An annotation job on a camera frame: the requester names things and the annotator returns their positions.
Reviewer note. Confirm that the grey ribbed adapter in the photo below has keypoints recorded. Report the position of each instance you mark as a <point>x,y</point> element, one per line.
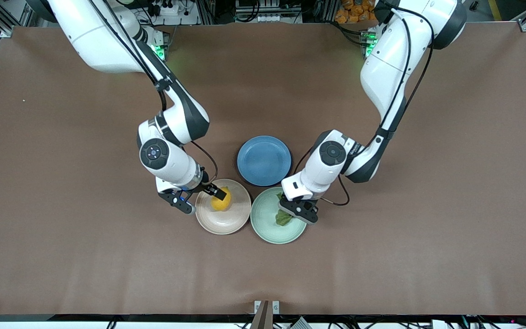
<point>300,324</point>

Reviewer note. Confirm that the white power strip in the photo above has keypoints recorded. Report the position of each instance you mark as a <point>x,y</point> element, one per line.
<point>176,11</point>

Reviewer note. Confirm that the brown table cover sheet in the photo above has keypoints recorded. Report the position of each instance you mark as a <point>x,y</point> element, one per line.
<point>107,265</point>

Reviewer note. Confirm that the orange snack packets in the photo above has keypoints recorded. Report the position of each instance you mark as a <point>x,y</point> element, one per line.
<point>354,10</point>

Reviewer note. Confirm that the green lettuce leaf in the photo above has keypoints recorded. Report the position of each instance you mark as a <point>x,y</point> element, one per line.
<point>283,219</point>

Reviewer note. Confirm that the pink plate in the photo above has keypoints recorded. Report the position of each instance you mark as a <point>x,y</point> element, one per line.
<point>226,221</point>

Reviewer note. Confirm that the light green plate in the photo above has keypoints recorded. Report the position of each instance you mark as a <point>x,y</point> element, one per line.
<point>267,226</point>

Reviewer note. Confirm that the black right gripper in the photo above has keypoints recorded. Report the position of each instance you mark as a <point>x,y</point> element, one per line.
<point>209,186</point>

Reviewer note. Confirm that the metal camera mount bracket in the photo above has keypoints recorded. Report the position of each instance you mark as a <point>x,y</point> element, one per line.
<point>265,313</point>

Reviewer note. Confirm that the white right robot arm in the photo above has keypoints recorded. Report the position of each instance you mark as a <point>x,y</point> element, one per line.
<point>107,43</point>

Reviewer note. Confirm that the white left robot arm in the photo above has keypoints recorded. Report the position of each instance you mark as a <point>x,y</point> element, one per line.
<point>391,64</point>

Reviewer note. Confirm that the yellow lemon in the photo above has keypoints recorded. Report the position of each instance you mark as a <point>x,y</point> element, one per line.
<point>220,205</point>

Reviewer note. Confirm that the blue plate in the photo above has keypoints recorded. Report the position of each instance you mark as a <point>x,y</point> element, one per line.
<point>264,161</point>

